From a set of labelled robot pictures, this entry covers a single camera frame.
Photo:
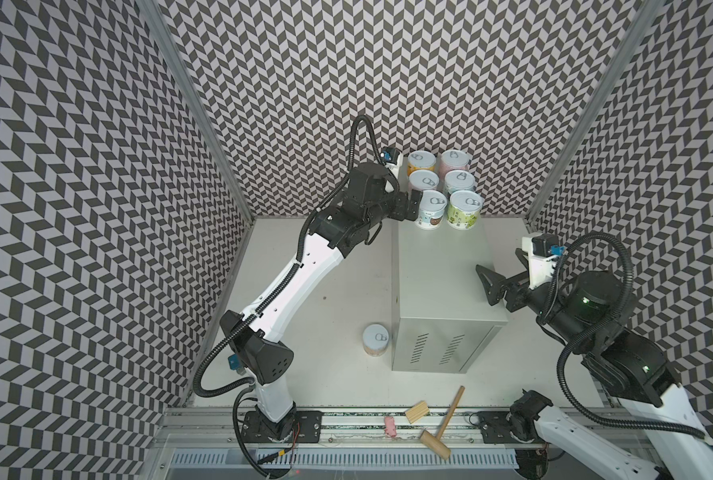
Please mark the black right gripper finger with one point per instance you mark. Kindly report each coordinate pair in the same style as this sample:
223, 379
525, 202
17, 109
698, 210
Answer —
494, 284
522, 257

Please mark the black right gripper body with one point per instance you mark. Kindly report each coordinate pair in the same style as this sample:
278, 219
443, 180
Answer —
516, 291

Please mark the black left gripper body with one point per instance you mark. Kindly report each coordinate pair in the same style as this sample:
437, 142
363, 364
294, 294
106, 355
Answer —
399, 208

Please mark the pink can sideways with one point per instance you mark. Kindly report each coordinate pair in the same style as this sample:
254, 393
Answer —
423, 180

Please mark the yellow labelled can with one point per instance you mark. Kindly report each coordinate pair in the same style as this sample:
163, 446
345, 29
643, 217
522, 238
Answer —
421, 160

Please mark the green labelled front can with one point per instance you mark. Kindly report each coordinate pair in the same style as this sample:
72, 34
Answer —
464, 209

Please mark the pink labelled can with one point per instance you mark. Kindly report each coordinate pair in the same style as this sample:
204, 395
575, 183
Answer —
453, 159

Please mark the orange labelled can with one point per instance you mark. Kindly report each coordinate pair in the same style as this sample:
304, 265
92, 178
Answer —
376, 339

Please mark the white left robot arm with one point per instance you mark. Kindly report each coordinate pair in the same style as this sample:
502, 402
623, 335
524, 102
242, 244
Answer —
371, 195

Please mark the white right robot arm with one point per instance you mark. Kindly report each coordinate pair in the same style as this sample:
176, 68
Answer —
592, 322

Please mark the white metal cabinet counter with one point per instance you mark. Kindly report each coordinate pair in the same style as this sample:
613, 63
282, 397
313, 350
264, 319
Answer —
441, 318

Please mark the small wooden block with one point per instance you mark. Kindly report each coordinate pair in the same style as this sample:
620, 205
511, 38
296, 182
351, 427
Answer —
417, 412

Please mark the wooden mallet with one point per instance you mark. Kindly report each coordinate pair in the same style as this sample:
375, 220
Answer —
434, 442

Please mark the pink eraser block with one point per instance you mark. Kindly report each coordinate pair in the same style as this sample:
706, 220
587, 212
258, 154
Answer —
390, 427

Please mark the blue toy block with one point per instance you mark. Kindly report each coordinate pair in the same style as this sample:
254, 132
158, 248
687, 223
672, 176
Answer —
234, 362

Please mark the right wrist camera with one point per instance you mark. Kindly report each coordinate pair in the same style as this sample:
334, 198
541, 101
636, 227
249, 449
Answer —
543, 253

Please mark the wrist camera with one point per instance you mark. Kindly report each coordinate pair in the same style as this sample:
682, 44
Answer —
543, 253
393, 160

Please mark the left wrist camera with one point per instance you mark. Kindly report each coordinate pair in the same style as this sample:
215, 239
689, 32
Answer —
393, 160

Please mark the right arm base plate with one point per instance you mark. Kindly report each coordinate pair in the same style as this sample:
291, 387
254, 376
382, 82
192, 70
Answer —
496, 427

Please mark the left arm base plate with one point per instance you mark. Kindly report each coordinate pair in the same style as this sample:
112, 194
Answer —
300, 426

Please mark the aluminium front rail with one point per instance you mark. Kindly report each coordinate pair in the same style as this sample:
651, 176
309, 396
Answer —
362, 427

